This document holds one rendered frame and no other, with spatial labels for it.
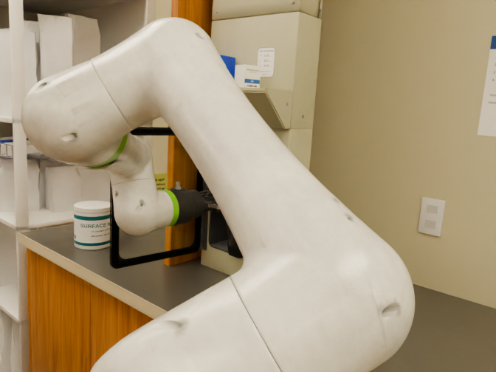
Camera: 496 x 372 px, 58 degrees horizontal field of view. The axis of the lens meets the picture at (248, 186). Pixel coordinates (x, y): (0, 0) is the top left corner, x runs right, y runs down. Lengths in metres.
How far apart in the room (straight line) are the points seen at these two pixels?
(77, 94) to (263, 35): 0.76
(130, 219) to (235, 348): 0.71
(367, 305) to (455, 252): 1.16
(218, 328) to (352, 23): 1.39
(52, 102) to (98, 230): 1.05
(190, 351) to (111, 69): 0.39
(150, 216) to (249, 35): 0.59
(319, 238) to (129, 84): 0.35
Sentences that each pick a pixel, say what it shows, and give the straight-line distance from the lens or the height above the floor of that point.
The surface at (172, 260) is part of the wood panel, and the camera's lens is 1.48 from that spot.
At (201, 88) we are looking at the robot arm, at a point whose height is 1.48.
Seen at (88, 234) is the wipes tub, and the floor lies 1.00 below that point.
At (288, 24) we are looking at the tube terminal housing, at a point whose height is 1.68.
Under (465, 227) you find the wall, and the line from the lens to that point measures 1.48.
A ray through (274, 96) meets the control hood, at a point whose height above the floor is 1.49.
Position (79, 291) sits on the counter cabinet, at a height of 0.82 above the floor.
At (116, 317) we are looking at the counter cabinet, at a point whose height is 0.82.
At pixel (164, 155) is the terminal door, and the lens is 1.32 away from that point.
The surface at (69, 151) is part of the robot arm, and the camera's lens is 0.63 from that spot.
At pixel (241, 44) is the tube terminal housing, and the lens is 1.33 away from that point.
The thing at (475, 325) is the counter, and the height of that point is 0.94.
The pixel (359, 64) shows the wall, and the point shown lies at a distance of 1.60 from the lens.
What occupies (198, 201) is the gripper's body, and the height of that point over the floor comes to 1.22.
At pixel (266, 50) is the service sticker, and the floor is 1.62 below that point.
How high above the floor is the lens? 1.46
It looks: 10 degrees down
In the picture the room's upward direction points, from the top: 4 degrees clockwise
